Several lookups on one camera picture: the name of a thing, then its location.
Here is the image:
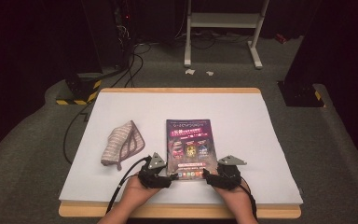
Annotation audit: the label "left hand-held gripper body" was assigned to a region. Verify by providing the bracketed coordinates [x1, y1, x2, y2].
[137, 151, 172, 189]

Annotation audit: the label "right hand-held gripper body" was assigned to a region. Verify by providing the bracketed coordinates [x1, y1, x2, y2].
[209, 154, 248, 191]

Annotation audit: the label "glossy colourful magazine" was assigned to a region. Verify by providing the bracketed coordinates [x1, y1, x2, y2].
[165, 119, 219, 181]

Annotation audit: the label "striped towel with purple trim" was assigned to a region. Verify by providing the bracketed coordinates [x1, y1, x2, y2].
[100, 119, 146, 172]

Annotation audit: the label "person's left hand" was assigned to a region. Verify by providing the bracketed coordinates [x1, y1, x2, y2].
[120, 176, 162, 210]

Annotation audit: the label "person's right hand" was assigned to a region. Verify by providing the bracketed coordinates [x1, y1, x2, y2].
[217, 181, 256, 214]

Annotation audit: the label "wooden table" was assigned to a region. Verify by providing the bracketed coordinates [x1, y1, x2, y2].
[58, 87, 302, 219]

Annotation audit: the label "black base with yellow stripes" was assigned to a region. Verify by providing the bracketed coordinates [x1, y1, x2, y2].
[277, 81, 327, 108]
[55, 73, 103, 106]

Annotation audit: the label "white metal stand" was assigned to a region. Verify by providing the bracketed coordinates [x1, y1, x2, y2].
[184, 0, 270, 70]

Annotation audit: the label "dark equipment rack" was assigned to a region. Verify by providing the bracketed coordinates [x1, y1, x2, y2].
[114, 0, 138, 69]

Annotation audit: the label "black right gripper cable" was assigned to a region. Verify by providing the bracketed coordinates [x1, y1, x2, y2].
[238, 176, 259, 221]

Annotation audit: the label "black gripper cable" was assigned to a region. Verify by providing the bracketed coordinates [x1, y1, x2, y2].
[238, 176, 259, 221]
[104, 156, 152, 215]

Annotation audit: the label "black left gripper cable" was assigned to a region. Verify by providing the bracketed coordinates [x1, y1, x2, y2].
[104, 156, 152, 215]

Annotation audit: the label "long black floor cable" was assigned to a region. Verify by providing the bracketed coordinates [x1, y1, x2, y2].
[62, 101, 95, 166]

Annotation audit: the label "bundle of black cables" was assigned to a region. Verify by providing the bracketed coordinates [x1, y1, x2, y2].
[109, 42, 153, 89]

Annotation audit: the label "black cables under stand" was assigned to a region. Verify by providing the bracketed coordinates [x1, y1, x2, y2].
[175, 29, 253, 50]

